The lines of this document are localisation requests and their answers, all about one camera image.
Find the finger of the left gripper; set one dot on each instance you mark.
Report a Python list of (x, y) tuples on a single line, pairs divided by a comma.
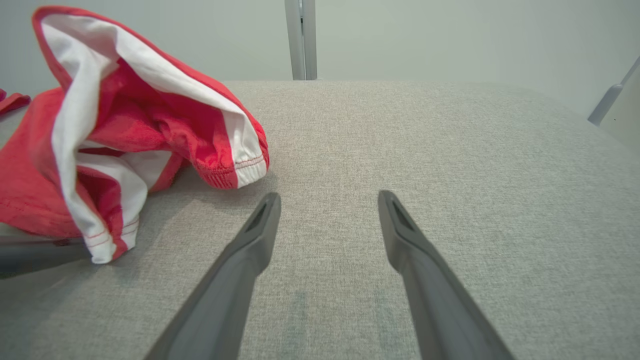
[(35, 255)]

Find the grey fabric sofa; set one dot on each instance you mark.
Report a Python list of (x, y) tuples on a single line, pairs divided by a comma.
[(450, 165)]

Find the red and white shorts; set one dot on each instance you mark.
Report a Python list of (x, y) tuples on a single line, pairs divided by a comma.
[(150, 115), (12, 101)]

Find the grey angled metal bar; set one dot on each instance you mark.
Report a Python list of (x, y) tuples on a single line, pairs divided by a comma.
[(607, 102)]

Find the grey metal post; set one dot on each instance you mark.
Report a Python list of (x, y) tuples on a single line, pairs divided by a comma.
[(295, 40), (310, 40)]

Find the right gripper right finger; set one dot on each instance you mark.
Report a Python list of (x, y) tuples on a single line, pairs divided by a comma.
[(435, 295)]

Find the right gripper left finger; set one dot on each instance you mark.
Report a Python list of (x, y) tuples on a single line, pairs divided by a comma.
[(225, 290)]

